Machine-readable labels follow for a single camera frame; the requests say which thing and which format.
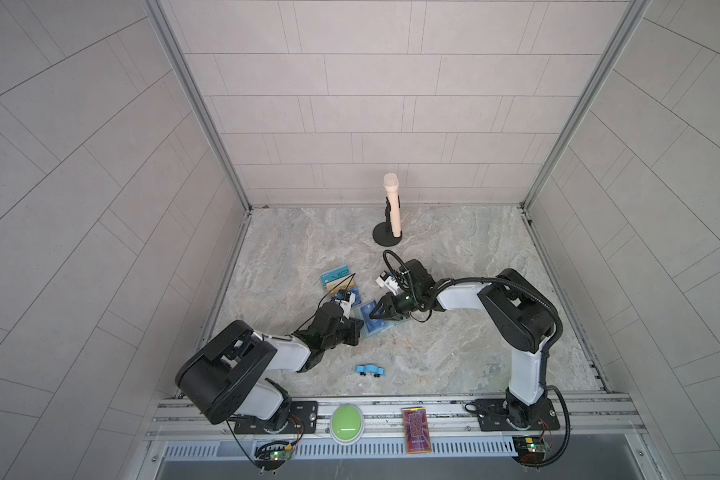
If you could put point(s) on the black round microphone stand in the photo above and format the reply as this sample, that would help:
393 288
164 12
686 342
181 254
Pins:
382 233

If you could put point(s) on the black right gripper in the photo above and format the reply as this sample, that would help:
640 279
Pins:
390 308

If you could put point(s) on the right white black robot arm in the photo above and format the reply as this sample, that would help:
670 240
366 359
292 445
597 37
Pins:
524 317

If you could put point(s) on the right green circuit board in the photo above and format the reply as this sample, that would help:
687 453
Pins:
531 450

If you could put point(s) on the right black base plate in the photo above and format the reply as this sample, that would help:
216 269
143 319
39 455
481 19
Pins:
514 415

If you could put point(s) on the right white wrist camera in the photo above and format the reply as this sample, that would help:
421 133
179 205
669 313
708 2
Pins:
388 281

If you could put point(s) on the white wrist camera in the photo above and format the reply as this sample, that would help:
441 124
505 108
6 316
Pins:
346 299
388 281

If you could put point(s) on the blue toy car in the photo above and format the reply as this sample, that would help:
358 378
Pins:
370 370

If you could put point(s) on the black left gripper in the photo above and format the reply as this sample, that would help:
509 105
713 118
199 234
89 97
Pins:
353 331

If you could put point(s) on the green round button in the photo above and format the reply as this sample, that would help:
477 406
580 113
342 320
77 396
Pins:
346 424

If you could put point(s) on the teal card in stand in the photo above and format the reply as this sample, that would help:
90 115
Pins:
334 274

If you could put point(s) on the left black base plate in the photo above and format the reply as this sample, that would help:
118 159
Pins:
301 418

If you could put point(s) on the purple patterned card box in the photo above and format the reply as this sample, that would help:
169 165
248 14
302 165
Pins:
416 429

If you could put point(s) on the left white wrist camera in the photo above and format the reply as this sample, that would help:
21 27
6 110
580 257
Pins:
346 299

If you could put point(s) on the green circuit board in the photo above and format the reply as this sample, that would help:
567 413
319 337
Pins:
275 451
531 450

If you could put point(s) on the left green circuit board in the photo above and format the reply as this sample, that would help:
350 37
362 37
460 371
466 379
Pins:
275 451

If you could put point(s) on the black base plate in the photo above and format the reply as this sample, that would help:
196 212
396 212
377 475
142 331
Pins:
514 415
301 418

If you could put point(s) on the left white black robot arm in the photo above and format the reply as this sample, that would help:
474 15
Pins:
227 377

